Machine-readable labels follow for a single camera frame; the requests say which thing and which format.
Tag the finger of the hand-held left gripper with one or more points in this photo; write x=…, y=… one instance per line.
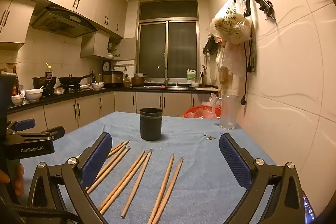
x=25, y=124
x=56, y=132

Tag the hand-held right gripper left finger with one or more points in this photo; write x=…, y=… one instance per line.
x=97, y=158

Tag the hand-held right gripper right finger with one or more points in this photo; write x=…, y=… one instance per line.
x=233, y=161

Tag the bunch of wooden chopsticks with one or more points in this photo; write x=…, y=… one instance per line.
x=121, y=180

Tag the black chopstick holder cup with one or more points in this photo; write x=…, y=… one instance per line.
x=151, y=127

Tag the person's left hand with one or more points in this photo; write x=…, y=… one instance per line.
x=19, y=178

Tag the large white bowl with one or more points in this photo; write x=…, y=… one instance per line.
x=33, y=95

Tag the small metal screws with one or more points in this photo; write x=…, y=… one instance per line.
x=210, y=138

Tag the black kitchen countertop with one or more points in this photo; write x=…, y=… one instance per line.
x=65, y=96

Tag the dark stock pot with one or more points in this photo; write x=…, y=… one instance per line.
x=39, y=82

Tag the blue tablecloth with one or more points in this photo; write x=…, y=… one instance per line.
x=189, y=161

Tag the gas stove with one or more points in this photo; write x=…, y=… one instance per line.
x=71, y=88

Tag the clear plastic cup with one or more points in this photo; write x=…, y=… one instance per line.
x=228, y=113

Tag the yellow capped soy sauce bottle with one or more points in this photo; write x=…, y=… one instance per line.
x=49, y=79

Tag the white bowls on counter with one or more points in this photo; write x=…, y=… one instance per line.
x=84, y=87

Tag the black wok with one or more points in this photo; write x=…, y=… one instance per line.
x=68, y=80

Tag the red plastic basket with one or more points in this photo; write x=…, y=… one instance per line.
x=199, y=109

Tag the beige base cabinets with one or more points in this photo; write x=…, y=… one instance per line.
x=123, y=102

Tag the white plastic bag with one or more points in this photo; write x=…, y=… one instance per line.
x=211, y=100

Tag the metal rice cooker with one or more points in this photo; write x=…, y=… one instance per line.
x=113, y=79

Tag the wooden cutting board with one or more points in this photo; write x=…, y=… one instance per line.
x=207, y=88

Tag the brown glass jar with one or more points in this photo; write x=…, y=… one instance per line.
x=127, y=84

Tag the plastic bag of dried food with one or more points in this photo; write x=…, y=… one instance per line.
x=224, y=79

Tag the round white lid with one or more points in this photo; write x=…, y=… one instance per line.
x=106, y=66

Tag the small white bowl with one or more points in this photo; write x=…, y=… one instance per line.
x=195, y=84

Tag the countertop utensil holder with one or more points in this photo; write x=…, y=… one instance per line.
x=203, y=81

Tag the brown cooking pot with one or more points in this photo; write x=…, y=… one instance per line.
x=137, y=81

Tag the green detergent bottle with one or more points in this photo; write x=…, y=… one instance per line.
x=191, y=77

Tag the grey metal pot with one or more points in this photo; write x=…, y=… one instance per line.
x=140, y=74

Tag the stainless steel sink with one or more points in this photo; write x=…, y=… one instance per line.
x=168, y=87

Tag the crumpled clear plastic bag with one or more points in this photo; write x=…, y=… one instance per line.
x=235, y=58

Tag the metal sink faucet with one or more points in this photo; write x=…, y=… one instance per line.
x=166, y=77

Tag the black range hood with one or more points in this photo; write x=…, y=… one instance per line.
x=63, y=22

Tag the metal framed window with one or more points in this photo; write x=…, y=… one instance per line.
x=168, y=50

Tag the hanging plastic bags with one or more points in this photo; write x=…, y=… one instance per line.
x=231, y=24

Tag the small beige wall cabinet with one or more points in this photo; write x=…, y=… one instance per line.
x=92, y=45

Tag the small utensil hook rail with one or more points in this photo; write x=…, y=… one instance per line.
x=123, y=66

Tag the wall socket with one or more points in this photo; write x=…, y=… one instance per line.
x=252, y=64

